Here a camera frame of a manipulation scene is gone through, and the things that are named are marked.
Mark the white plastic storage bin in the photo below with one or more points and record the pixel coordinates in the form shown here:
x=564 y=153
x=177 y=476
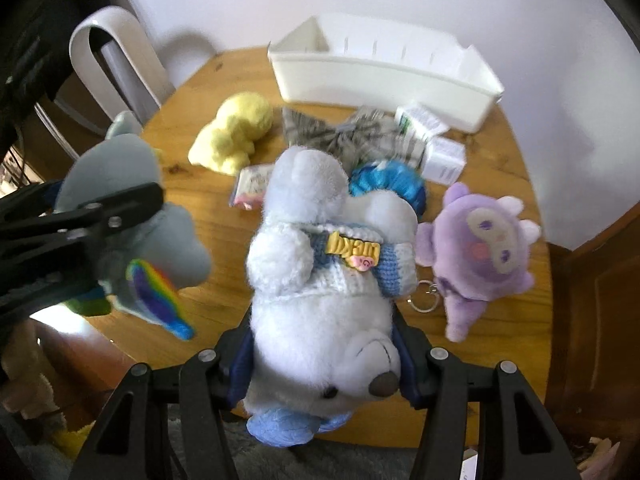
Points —
x=349 y=60

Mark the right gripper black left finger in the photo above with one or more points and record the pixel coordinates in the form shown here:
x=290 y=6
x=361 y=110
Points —
x=235 y=363

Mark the white green small carton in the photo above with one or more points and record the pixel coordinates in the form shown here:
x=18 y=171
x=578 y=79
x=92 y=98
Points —
x=417 y=121

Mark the purple bunny plush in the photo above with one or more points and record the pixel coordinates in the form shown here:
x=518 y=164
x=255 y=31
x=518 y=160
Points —
x=478 y=250

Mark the yellow chick plush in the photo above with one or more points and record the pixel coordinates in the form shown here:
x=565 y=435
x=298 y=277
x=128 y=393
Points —
x=226 y=143

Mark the blue floral drawstring pouch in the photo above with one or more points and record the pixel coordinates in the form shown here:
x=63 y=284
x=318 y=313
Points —
x=390 y=175

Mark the brown wooden door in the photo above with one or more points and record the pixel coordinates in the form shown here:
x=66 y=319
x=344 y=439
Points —
x=593 y=385

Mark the white bear plush blue sweater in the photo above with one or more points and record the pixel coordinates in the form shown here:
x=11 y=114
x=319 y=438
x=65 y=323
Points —
x=326 y=268

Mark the pink wet wipes pack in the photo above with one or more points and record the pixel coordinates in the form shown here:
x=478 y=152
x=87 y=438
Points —
x=250 y=186

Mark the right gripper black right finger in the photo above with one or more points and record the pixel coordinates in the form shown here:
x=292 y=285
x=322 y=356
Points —
x=413 y=348

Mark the blue rainbow pony plush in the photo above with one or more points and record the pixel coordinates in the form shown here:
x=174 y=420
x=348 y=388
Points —
x=142 y=266

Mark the grey plaid fabric bow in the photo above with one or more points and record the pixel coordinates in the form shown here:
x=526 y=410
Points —
x=366 y=136

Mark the white text-printed box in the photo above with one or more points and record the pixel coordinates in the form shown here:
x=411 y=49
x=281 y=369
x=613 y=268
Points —
x=443 y=160

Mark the black hanging jacket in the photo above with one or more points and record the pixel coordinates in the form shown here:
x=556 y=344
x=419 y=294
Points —
x=34 y=54

